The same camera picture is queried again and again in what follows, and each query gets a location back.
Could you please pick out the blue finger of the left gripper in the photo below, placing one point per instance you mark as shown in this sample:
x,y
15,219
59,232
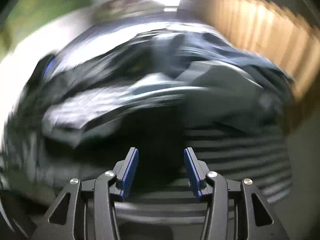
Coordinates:
x,y
40,70

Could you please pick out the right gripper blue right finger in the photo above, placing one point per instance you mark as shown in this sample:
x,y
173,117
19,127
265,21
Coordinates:
x,y
254,217

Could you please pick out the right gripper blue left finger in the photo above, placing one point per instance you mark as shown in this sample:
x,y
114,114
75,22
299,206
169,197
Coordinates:
x,y
66,218

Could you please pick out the dark grey pants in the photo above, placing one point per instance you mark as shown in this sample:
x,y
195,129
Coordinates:
x,y
61,129

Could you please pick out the striped blue white bedspread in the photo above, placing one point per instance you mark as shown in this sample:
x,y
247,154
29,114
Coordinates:
x,y
158,201

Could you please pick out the blue denim jeans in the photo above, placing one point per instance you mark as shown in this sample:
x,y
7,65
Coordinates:
x,y
218,82

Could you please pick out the wooden slatted headboard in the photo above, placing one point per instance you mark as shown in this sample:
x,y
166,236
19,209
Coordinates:
x,y
276,33

